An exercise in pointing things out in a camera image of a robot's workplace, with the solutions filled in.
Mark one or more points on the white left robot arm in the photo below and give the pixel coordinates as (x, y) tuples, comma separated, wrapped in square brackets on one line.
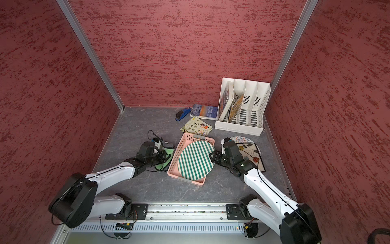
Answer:
[(79, 199)]

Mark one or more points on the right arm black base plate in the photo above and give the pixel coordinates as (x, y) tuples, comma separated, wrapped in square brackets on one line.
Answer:
[(238, 212)]

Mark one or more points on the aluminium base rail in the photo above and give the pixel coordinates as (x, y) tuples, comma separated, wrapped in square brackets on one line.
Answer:
[(179, 211)]

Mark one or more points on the aluminium corner post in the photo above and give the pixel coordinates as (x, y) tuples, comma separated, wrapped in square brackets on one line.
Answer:
[(82, 37), (294, 39)]

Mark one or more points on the green cartoon children's book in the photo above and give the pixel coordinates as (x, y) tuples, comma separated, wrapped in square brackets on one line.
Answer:
[(196, 126)]

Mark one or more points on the square floral cream plate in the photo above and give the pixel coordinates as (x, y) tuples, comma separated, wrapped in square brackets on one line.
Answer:
[(250, 150)]

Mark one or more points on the thin books in organizer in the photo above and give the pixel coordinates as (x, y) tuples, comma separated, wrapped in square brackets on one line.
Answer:
[(226, 99)]

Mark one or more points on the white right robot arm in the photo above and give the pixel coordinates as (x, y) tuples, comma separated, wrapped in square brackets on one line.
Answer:
[(294, 223)]

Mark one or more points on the pink plastic basket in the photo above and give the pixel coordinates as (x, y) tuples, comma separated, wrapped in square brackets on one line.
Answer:
[(186, 139)]

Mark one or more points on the multicolour speckled round plate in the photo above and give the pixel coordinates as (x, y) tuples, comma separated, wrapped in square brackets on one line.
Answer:
[(238, 139)]

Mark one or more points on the yellow illustrated children's book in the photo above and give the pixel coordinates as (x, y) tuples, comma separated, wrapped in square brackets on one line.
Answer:
[(236, 106)]

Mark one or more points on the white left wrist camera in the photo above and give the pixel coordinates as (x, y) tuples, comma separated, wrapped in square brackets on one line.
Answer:
[(159, 145)]

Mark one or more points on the blue stapler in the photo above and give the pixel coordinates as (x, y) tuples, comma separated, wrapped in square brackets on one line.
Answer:
[(182, 113)]

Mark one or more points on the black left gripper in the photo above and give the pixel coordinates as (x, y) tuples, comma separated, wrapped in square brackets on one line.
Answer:
[(162, 154)]

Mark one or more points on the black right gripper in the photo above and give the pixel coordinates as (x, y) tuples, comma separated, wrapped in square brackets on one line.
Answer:
[(215, 157)]

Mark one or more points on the left aluminium corner post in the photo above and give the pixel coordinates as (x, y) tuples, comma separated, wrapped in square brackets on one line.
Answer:
[(82, 37)]

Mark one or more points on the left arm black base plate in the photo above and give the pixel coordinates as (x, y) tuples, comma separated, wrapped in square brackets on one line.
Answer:
[(133, 211)]

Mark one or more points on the right aluminium corner post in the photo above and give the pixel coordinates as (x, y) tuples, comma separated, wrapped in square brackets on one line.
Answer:
[(294, 39)]

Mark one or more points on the green striped round plate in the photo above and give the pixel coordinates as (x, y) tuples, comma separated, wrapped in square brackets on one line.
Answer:
[(194, 163)]

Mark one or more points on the blue striped cover book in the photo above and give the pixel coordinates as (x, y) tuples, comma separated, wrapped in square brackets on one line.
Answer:
[(204, 112)]

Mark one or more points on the green cleaning cloth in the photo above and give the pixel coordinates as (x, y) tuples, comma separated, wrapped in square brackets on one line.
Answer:
[(164, 168)]

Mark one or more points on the white plastic file organizer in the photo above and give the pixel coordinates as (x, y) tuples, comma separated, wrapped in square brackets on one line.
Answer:
[(249, 120)]

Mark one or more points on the white perforated cable duct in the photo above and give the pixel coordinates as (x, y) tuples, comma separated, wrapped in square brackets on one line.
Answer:
[(169, 227)]

